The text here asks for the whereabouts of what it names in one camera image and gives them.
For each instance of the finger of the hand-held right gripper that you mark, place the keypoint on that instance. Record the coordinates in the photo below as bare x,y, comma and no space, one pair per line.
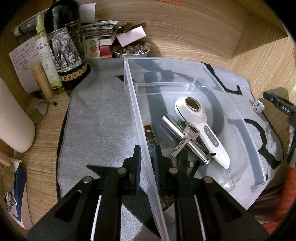
275,98

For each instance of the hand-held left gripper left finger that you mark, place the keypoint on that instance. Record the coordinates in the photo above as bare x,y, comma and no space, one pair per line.
138,162

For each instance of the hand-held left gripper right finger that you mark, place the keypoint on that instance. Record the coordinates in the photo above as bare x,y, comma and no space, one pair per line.
158,162

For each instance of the white travel plug adapter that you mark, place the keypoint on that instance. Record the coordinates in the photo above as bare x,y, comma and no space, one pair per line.
257,106

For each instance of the black gold lighter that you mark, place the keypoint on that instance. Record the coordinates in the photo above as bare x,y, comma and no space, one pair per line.
149,139

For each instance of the silver key bunch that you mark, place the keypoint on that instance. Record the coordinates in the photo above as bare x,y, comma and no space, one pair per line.
185,139

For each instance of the polished silver metal cylinder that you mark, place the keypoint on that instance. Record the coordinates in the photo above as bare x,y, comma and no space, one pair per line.
172,126

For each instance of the white handheld massager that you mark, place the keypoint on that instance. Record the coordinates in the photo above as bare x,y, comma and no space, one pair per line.
185,106

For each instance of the clear plastic storage box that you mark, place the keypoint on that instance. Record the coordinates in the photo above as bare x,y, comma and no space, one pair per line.
161,69

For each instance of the orange cloth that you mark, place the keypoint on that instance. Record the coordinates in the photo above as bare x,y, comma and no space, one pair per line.
286,197

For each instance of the grey felt mat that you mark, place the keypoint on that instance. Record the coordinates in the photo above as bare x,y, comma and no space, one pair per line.
99,115

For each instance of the white ceramic bowl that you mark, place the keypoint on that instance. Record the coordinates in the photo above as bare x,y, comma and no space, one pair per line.
131,55

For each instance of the small round mirror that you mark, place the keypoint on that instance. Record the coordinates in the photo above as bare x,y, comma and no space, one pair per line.
39,113

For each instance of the pile of glass beads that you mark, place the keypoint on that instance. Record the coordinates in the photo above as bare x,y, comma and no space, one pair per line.
129,49

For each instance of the small red box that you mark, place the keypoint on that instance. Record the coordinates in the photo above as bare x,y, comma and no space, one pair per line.
106,51

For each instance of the blue booklet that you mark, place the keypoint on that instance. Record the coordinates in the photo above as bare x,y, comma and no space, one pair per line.
22,187

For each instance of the fruit picture card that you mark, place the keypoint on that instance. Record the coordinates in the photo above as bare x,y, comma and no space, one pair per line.
92,48

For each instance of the beige lip balm tube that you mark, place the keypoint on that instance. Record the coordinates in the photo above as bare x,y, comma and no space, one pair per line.
42,81

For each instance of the blank white card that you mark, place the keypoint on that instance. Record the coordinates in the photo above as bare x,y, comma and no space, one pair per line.
131,36

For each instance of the dark elephant label wine bottle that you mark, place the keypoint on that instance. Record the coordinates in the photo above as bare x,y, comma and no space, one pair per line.
67,51

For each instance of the white rounded appliance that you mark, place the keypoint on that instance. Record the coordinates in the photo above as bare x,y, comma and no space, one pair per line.
12,120

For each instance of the wooden stick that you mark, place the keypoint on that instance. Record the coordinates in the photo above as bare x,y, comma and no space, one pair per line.
4,161

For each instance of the green white spray bottle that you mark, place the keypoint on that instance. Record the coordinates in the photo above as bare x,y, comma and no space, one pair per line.
47,62

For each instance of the stack of paper booklets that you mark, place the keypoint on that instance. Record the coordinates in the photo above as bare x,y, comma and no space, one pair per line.
99,29

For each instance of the handwritten white paper note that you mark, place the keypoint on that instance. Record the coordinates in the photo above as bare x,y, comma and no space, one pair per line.
22,64

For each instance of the white paper sheet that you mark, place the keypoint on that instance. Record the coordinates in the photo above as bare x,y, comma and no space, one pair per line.
87,12

